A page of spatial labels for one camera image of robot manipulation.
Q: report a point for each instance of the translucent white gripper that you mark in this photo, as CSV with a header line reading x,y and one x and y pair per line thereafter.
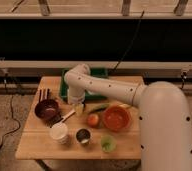
x,y
79,108

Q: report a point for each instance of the white dish brush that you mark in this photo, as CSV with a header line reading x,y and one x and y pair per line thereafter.
x,y
65,117

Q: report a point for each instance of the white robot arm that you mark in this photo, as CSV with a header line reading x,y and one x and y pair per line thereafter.
x,y
164,116

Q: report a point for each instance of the small metal cup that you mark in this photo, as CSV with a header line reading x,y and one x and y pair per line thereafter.
x,y
83,136

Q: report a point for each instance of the white paper cup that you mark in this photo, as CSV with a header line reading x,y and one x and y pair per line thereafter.
x,y
59,132

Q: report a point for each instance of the green plastic cup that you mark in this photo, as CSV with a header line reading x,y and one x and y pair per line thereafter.
x,y
108,143

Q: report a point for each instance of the orange fruit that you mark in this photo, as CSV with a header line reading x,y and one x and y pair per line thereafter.
x,y
93,120

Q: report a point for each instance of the dark purple bowl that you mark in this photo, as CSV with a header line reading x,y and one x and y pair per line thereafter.
x,y
47,109

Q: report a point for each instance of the wooden folding table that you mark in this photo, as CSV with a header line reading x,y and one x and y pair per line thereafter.
x,y
35,142

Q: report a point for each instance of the orange bowl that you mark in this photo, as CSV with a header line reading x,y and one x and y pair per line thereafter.
x,y
116,118

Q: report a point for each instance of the green plastic tray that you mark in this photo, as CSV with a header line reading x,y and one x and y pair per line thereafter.
x,y
95,72

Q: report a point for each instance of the yellow corn cob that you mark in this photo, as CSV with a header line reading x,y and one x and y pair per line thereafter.
x,y
126,106

